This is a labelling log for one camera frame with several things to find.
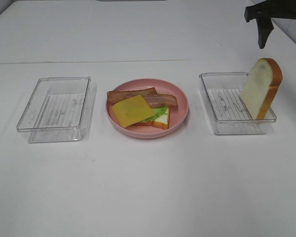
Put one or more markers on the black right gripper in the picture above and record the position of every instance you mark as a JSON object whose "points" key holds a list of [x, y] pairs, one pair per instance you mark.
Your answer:
{"points": [[264, 11]]}

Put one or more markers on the bread slice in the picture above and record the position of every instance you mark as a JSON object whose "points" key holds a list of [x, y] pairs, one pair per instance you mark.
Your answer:
{"points": [[261, 87], [155, 124]]}

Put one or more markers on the bacon strip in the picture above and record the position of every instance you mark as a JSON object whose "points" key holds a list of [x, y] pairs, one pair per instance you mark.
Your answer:
{"points": [[161, 100], [117, 96]]}

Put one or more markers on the green lettuce leaf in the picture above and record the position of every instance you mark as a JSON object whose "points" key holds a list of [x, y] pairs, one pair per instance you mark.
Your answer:
{"points": [[161, 115]]}

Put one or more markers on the yellow cheese slice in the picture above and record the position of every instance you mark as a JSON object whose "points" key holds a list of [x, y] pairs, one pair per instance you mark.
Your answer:
{"points": [[132, 110]]}

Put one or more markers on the clear right plastic tray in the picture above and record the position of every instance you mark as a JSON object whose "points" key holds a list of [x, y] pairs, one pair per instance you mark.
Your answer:
{"points": [[227, 113]]}

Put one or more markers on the clear plastic tray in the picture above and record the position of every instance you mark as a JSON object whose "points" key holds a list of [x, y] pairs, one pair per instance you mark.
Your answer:
{"points": [[227, 113], [59, 110]]}

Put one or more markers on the pink round plate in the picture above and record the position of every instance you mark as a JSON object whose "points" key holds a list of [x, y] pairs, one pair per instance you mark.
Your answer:
{"points": [[177, 114]]}

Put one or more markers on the clear left plastic tray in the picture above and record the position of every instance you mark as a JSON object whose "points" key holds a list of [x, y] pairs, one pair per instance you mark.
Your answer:
{"points": [[59, 110]]}

